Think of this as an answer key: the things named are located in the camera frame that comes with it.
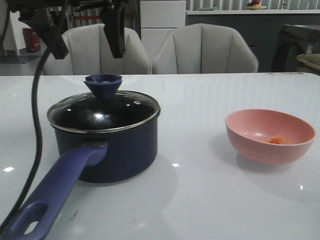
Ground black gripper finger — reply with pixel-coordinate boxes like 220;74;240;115
99;2;126;59
18;8;69;60

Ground glass lid blue knob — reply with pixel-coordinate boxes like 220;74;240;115
47;74;161;134

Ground pink bowl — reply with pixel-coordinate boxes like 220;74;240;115
225;108;316;166

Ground orange ham slices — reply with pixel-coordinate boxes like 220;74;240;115
263;136;293;145

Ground red trash bin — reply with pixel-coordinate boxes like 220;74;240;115
22;28;41;53

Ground red barrier belt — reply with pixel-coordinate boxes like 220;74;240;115
73;13;135;20

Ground left beige armchair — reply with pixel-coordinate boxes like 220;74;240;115
42;23;152;76

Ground beige armchair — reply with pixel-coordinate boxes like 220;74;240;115
152;23;259;75
42;23;152;76

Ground white drawer cabinet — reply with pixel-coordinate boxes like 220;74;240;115
140;0;186;63

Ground right beige armchair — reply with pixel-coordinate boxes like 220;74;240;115
152;23;259;75

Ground dark blue saucepan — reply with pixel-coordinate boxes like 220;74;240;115
1;115;159;240

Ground fruit plate on counter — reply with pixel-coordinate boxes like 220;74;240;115
245;0;267;11

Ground dark grey counter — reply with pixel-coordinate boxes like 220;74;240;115
186;10;320;73

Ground dark appliance box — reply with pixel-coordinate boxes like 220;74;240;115
271;24;320;72

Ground beige cushion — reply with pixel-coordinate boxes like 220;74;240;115
296;53;320;76

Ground black cable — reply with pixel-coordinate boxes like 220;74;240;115
0;0;70;231

